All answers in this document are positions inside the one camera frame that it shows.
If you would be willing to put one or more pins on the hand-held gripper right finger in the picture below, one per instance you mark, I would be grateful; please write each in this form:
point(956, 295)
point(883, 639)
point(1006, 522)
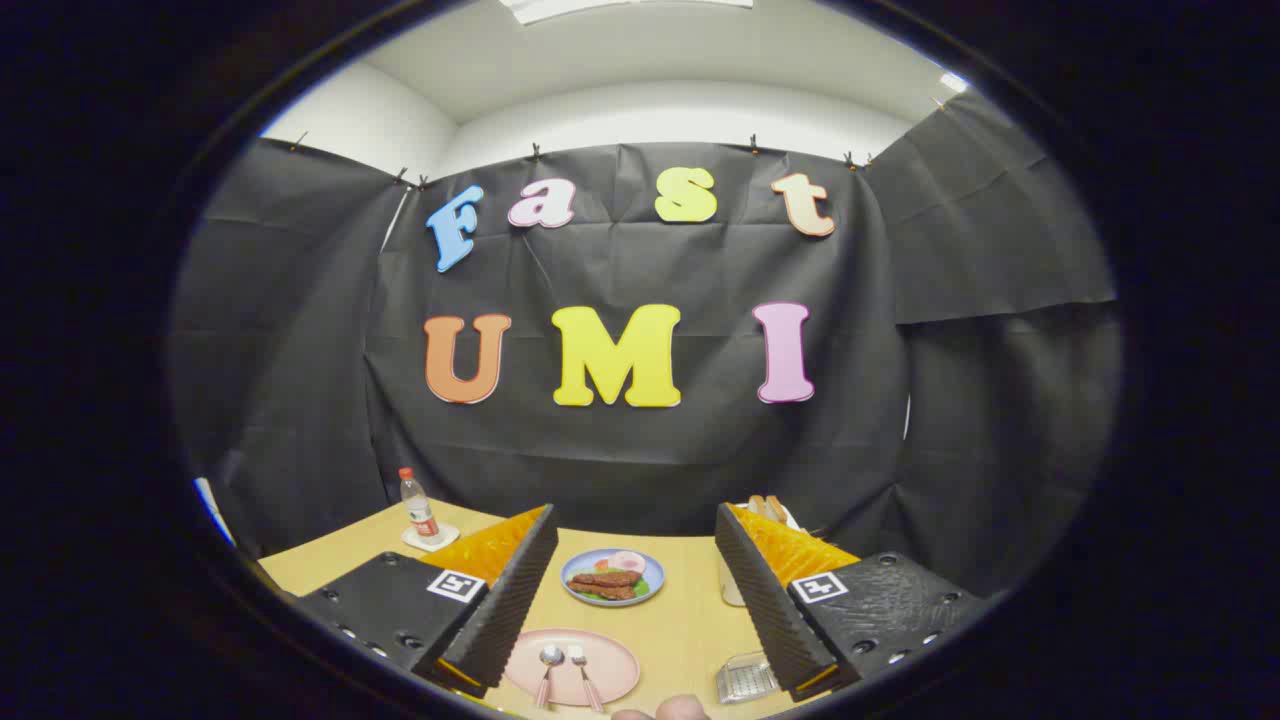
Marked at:
point(765, 610)

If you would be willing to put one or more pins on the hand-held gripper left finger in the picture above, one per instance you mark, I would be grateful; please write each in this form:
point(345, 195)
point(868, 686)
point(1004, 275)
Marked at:
point(505, 610)

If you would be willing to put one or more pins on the white toaster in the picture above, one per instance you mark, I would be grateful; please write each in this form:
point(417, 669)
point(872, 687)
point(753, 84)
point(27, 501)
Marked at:
point(730, 590)

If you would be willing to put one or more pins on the perforated metal basket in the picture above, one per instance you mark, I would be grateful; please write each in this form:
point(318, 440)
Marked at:
point(745, 680)

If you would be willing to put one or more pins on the blue plate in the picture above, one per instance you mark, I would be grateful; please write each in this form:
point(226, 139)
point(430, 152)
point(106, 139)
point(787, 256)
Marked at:
point(574, 570)

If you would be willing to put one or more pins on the white square coaster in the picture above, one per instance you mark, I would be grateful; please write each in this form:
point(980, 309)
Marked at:
point(446, 539)

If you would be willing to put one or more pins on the brown meat strip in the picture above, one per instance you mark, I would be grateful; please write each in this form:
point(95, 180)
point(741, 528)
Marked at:
point(605, 592)
point(605, 578)

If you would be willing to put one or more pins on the toast slice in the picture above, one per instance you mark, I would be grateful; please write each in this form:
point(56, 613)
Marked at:
point(777, 508)
point(757, 505)

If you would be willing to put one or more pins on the pink plate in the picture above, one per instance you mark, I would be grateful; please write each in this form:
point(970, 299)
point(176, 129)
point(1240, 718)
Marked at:
point(612, 662)

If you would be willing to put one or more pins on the green lettuce leaves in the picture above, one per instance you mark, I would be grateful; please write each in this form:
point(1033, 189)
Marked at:
point(641, 589)

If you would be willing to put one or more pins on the clear bottle with red label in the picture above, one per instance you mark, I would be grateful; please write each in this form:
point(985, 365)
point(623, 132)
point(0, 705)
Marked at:
point(420, 515)

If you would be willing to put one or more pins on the pink ham slice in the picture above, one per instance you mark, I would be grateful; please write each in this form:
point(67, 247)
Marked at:
point(628, 561)

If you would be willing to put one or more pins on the black backdrop cloth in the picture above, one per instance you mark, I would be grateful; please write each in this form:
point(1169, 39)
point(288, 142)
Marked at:
point(640, 460)

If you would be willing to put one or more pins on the computer monitor with blue screen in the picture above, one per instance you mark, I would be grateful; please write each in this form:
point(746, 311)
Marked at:
point(212, 510)

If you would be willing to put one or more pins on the ceiling light panel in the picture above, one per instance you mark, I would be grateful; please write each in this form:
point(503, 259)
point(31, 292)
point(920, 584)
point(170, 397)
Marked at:
point(600, 8)

